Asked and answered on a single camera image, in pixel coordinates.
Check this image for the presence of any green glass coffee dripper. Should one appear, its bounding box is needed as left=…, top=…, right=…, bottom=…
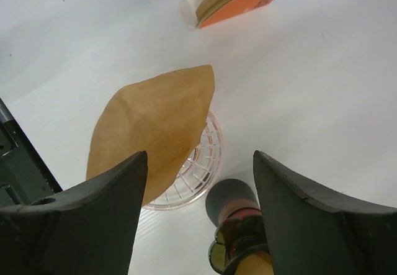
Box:
left=208, top=215, right=269, bottom=274

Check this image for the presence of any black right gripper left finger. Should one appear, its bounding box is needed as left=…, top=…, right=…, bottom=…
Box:
left=1, top=151, right=148, bottom=274

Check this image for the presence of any brown paper coffee filter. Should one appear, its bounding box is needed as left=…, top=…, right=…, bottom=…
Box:
left=235, top=251, right=274, bottom=275

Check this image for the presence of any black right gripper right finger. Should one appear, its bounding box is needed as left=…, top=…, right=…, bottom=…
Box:
left=253, top=151, right=396, bottom=274

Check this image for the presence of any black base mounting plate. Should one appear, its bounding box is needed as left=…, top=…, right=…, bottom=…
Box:
left=1, top=102, right=62, bottom=207

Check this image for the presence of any clear glass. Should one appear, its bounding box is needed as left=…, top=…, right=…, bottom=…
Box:
left=144, top=112, right=223, bottom=211

